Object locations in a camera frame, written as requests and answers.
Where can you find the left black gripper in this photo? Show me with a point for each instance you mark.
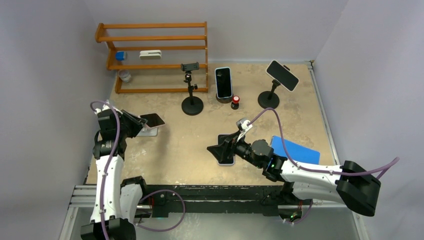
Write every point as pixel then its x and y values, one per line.
pixel 136 127

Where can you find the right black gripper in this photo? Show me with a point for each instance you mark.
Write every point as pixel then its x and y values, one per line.
pixel 219 151

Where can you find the silver folding phone stand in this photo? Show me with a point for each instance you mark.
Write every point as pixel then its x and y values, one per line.
pixel 148 132

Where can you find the pink case smartphone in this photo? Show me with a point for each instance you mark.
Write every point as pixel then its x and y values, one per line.
pixel 152 120

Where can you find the lavender case smartphone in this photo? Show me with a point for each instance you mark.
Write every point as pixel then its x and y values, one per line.
pixel 226 161

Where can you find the black phone stand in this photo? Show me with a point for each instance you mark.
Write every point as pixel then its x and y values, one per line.
pixel 191 105
pixel 269 99

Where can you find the white case smartphone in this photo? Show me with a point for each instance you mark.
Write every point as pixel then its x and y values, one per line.
pixel 283 75

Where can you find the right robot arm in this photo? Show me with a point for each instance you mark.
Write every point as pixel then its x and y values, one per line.
pixel 348 184

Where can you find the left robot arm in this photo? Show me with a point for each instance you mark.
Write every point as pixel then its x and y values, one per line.
pixel 116 200

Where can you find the round brown phone dock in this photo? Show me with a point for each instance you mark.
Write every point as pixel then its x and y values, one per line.
pixel 224 100

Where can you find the red cap black stamp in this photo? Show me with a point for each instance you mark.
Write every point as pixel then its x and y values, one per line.
pixel 235 102

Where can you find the clear small jar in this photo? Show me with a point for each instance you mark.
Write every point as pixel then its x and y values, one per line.
pixel 124 75

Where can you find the white eraser block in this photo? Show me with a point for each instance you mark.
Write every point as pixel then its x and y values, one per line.
pixel 150 54

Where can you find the blue white small box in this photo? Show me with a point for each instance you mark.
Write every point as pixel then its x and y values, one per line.
pixel 121 55

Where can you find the light blue case smartphone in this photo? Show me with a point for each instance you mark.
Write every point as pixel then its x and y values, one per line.
pixel 223 81

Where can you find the blue notebook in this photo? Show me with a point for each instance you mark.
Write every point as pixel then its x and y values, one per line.
pixel 296 151

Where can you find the wooden shelf rack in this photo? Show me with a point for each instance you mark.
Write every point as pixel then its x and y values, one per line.
pixel 102 36

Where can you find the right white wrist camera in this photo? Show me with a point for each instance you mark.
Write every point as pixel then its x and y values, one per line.
pixel 244 125

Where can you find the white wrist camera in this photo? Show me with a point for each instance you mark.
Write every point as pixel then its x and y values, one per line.
pixel 244 125
pixel 105 107

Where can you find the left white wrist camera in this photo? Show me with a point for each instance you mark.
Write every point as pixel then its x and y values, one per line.
pixel 105 107

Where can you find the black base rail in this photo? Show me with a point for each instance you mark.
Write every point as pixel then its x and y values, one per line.
pixel 266 200

